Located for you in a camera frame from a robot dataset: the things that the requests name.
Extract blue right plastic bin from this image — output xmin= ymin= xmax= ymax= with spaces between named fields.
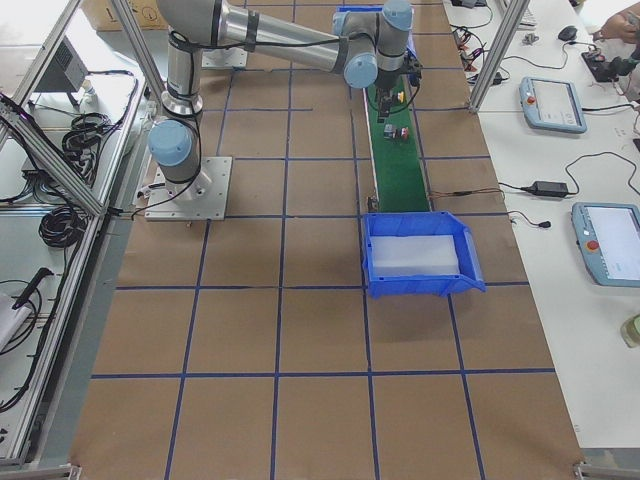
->
xmin=363 ymin=211 xmax=486 ymax=298

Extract red emergency stop button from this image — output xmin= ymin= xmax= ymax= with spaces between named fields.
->
xmin=383 ymin=124 xmax=410 ymax=142

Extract teach pendant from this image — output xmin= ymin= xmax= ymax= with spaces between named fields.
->
xmin=519 ymin=77 xmax=587 ymax=134
xmin=571 ymin=202 xmax=639 ymax=288

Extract white foam pad right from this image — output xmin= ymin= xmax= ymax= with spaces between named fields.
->
xmin=371 ymin=235 xmax=460 ymax=277

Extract blue plastic bin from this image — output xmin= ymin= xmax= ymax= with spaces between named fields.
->
xmin=363 ymin=211 xmax=486 ymax=298
xmin=332 ymin=1 xmax=414 ymax=58

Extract teach pendant far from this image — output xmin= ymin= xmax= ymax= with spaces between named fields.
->
xmin=519 ymin=77 xmax=587 ymax=134

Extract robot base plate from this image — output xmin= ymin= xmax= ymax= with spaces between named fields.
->
xmin=143 ymin=156 xmax=233 ymax=221

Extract teach pendant near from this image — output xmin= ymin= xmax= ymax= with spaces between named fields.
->
xmin=571 ymin=202 xmax=639 ymax=288

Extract aluminium frame post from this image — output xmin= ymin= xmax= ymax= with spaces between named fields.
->
xmin=468 ymin=0 xmax=529 ymax=113

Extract black power adapter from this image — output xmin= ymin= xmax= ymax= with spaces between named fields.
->
xmin=531 ymin=181 xmax=570 ymax=198

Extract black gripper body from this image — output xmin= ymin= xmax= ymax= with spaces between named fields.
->
xmin=375 ymin=69 xmax=401 ymax=113

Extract blue left plastic bin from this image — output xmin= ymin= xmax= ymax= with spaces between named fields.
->
xmin=332 ymin=1 xmax=414 ymax=58

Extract black computer mouse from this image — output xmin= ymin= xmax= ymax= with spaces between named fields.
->
xmin=557 ymin=25 xmax=578 ymax=42

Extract green conveyor belt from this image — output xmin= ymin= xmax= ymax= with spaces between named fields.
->
xmin=364 ymin=80 xmax=430 ymax=213

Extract coiled black cables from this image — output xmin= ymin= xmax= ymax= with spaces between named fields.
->
xmin=38 ymin=205 xmax=81 ymax=250

